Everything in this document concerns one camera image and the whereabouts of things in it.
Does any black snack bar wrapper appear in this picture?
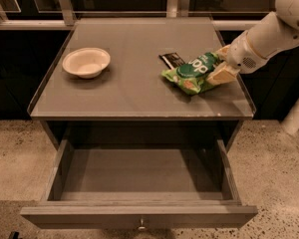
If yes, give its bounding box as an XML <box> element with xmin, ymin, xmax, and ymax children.
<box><xmin>158</xmin><ymin>53</ymin><xmax>185</xmax><ymax>69</ymax></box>

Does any open grey top drawer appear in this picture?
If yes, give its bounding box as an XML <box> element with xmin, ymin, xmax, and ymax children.
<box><xmin>21</xmin><ymin>140</ymin><xmax>257</xmax><ymax>230</ymax></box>

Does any white paper bowl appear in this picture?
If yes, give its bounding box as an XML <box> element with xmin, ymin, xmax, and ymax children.
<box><xmin>62</xmin><ymin>48</ymin><xmax>111</xmax><ymax>79</ymax></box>

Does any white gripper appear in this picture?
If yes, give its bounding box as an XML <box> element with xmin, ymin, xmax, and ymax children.
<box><xmin>206</xmin><ymin>31</ymin><xmax>268</xmax><ymax>86</ymax></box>

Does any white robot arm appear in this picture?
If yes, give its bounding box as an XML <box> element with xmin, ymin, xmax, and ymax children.
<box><xmin>206</xmin><ymin>0</ymin><xmax>299</xmax><ymax>86</ymax></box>

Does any metal drawer knob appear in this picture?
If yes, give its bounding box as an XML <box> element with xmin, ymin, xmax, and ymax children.
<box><xmin>138</xmin><ymin>218</ymin><xmax>147</xmax><ymax>231</ymax></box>

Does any metal window frame rail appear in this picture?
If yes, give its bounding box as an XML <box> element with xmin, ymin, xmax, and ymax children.
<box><xmin>0</xmin><ymin>0</ymin><xmax>275</xmax><ymax>30</ymax></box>

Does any grey cabinet with counter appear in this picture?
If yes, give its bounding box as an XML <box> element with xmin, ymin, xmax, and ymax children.
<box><xmin>27</xmin><ymin>16</ymin><xmax>257</xmax><ymax>151</ymax></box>

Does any green rice chip bag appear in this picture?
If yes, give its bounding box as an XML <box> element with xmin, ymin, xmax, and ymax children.
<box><xmin>161</xmin><ymin>52</ymin><xmax>222</xmax><ymax>96</ymax></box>

